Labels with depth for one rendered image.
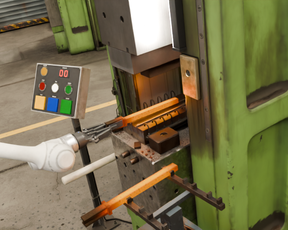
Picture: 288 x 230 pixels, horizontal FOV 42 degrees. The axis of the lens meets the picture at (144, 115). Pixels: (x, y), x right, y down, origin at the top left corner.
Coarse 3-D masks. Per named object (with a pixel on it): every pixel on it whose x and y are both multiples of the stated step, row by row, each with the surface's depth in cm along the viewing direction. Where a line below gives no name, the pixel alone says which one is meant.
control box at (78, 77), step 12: (36, 72) 217; (48, 72) 212; (60, 72) 207; (72, 72) 203; (84, 72) 203; (36, 84) 217; (48, 84) 212; (60, 84) 207; (72, 84) 203; (84, 84) 204; (48, 96) 212; (60, 96) 207; (72, 96) 203; (84, 96) 205; (72, 108) 202; (84, 108) 207
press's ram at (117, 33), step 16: (96, 0) 163; (112, 0) 152; (128, 0) 142; (144, 0) 145; (160, 0) 150; (112, 16) 156; (128, 16) 146; (144, 16) 148; (160, 16) 152; (112, 32) 162; (128, 32) 150; (144, 32) 150; (160, 32) 154; (128, 48) 155; (144, 48) 153
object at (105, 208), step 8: (168, 168) 146; (176, 168) 147; (152, 176) 143; (160, 176) 143; (136, 184) 140; (144, 184) 139; (152, 184) 141; (128, 192) 137; (136, 192) 137; (112, 200) 134; (120, 200) 134; (96, 208) 131; (104, 208) 130; (112, 208) 132; (88, 216) 128; (96, 216) 130; (88, 224) 128
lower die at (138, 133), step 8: (176, 96) 203; (184, 96) 199; (184, 104) 189; (168, 112) 184; (176, 112) 184; (184, 112) 184; (136, 120) 181; (160, 120) 179; (168, 120) 179; (176, 120) 182; (128, 128) 185; (136, 128) 177; (144, 128) 174; (152, 128) 175; (160, 128) 178; (176, 128) 184; (136, 136) 181; (144, 136) 174; (144, 144) 176
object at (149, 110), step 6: (162, 102) 185; (168, 102) 184; (174, 102) 186; (150, 108) 180; (156, 108) 181; (162, 108) 183; (132, 114) 177; (138, 114) 176; (144, 114) 178; (114, 120) 170; (126, 120) 172; (132, 120) 175
